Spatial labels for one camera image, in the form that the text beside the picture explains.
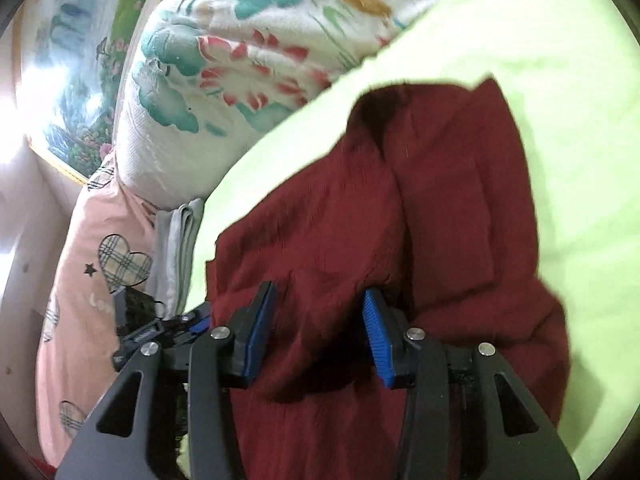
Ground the dark red knit sweater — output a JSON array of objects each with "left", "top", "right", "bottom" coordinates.
[{"left": 206, "top": 79, "right": 570, "bottom": 479}]

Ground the pink heart pattern pillow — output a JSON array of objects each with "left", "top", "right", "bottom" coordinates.
[{"left": 36, "top": 155, "right": 155, "bottom": 467}]

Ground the folded grey cloth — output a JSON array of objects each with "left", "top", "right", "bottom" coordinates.
[{"left": 145, "top": 198, "right": 204, "bottom": 320}]

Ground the floral white quilt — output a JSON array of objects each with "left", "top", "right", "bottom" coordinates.
[{"left": 114, "top": 0, "right": 437, "bottom": 209}]

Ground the framed landscape painting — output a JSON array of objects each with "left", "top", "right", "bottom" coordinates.
[{"left": 13, "top": 0, "right": 160, "bottom": 183}]

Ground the light green bed sheet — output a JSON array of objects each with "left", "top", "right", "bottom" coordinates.
[{"left": 188, "top": 0, "right": 639, "bottom": 478}]

